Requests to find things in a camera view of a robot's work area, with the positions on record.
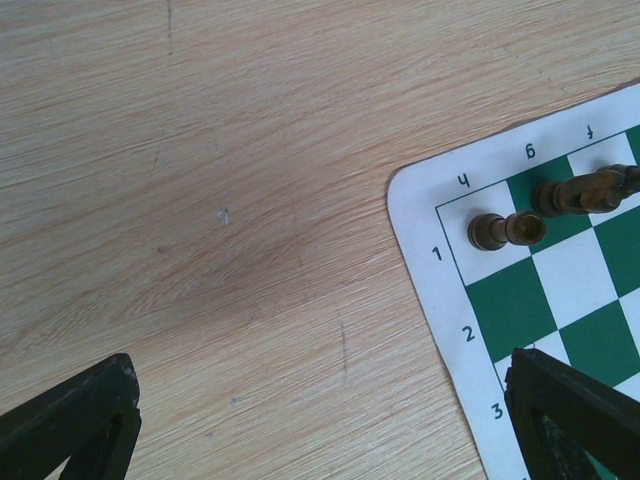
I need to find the dark brown chess piece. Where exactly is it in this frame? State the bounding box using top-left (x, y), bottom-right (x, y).
top-left (607, 164), bottom-right (640, 199)
top-left (467, 211), bottom-right (546, 251)

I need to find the dark brown knight piece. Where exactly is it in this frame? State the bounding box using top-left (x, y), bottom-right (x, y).
top-left (531, 170), bottom-right (625, 217)

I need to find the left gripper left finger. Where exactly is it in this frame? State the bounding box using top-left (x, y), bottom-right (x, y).
top-left (1, 353), bottom-right (142, 479)

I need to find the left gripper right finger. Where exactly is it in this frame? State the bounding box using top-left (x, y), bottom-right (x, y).
top-left (505, 348), bottom-right (639, 479)

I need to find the green white chess board mat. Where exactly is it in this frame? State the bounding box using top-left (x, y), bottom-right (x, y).
top-left (387, 86), bottom-right (639, 479)

